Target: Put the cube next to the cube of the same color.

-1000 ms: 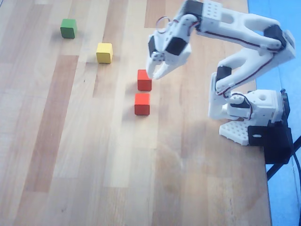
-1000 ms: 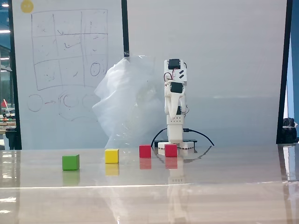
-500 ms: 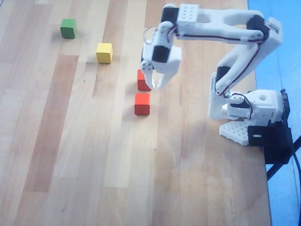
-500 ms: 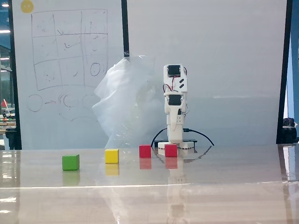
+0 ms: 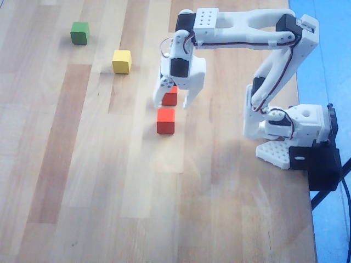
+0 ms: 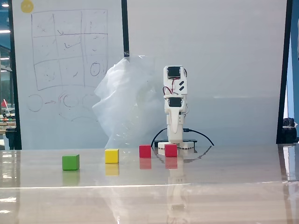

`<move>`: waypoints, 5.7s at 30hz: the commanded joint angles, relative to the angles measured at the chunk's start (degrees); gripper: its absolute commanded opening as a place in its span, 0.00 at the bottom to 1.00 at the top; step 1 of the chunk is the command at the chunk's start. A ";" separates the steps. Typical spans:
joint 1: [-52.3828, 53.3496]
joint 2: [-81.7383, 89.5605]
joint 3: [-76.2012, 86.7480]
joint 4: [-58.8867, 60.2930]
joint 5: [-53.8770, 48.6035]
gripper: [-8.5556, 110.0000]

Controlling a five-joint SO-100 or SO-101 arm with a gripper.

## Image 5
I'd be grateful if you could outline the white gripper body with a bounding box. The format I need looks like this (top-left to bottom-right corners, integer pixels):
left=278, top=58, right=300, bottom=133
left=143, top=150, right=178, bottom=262
left=160, top=54, right=207, bottom=92

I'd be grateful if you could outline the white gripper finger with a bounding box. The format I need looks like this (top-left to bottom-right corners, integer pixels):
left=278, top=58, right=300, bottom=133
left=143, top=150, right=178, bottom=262
left=152, top=77, right=174, bottom=109
left=182, top=87, right=204, bottom=110

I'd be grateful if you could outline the red wooden cube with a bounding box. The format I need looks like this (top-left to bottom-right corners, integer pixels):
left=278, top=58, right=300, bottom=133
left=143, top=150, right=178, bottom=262
left=161, top=85, right=178, bottom=106
left=156, top=108, right=176, bottom=135

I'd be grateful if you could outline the yellow wooden cube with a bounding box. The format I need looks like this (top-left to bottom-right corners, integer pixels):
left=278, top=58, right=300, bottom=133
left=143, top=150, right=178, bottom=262
left=111, top=49, right=132, bottom=75

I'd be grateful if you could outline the green wooden cube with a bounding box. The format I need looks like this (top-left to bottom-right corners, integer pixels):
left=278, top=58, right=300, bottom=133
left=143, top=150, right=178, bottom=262
left=70, top=21, right=90, bottom=45

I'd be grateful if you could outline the black table clamp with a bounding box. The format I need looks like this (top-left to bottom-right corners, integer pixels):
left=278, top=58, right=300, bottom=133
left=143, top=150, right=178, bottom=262
left=288, top=128, right=344, bottom=192

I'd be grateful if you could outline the black cable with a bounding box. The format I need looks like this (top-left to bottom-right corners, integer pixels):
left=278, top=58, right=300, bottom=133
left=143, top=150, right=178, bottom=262
left=339, top=164, right=351, bottom=263

